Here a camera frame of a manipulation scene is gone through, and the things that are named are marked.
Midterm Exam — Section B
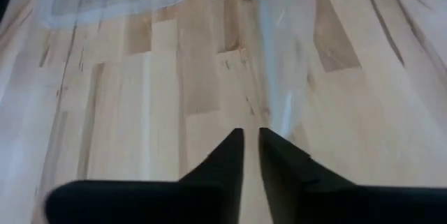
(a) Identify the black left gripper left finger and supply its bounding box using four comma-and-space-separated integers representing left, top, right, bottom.
45, 128, 245, 224

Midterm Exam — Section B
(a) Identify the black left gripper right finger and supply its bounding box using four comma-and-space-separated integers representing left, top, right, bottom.
258, 127, 447, 224

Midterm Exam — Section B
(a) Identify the clear plastic zip bag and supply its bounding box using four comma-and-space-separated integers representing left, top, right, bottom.
256, 0, 318, 141

